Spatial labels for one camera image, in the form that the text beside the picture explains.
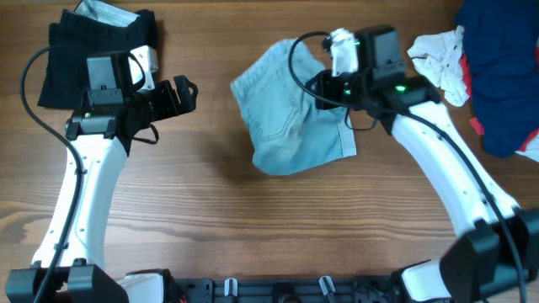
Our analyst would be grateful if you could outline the light blue denim shorts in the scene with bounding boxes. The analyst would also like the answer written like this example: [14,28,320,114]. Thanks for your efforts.
[231,39,356,176]

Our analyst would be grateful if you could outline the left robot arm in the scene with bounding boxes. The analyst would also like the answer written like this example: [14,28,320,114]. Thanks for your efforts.
[6,45,198,302]

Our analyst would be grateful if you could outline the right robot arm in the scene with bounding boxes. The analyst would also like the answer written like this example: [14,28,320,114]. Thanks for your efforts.
[307,25,538,302]

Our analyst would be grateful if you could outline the white crumpled garment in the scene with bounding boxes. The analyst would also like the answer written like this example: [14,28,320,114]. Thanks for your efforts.
[407,26,470,107]

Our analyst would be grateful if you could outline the folded black shorts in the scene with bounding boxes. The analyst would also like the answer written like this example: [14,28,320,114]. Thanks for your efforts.
[38,9,158,109]

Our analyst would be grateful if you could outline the navy blue red garment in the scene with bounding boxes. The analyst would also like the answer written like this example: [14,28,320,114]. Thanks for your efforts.
[456,0,538,158]

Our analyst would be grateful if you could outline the right black cable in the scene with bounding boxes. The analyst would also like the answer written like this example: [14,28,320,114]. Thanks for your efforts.
[287,30,526,303]

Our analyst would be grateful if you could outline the black cable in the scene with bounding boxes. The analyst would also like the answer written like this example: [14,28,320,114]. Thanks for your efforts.
[19,45,88,303]
[287,30,526,303]

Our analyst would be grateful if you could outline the left black cable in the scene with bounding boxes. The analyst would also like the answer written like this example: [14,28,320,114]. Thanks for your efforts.
[19,45,88,303]

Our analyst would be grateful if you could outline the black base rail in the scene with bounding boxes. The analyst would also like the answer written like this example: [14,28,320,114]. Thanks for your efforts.
[176,275,403,303]

